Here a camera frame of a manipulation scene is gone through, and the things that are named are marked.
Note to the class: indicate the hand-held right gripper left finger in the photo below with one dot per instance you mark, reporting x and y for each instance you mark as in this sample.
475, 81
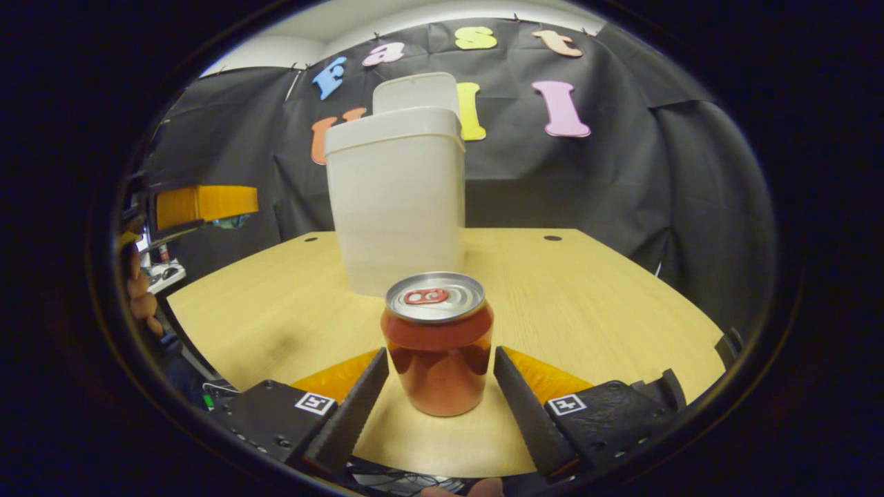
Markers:
349, 414

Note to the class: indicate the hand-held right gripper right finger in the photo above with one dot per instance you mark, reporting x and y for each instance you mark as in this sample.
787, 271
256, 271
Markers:
528, 417

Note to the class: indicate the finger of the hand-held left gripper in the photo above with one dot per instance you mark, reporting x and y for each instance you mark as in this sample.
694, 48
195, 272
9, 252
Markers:
200, 203
173, 235

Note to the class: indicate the paper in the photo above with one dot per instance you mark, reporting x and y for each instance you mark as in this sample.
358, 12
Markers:
231, 221

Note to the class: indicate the red pop can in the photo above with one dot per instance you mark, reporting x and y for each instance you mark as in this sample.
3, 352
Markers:
438, 359

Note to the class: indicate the white desktop garbage bin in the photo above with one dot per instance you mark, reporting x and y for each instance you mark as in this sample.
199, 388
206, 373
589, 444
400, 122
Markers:
394, 207

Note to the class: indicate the wooden desktop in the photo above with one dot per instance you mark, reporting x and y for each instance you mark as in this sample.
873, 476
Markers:
587, 304

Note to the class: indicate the white side desk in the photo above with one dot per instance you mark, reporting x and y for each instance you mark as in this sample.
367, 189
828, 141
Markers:
169, 275

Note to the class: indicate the black backdrop cloth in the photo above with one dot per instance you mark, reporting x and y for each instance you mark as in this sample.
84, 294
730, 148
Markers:
587, 186

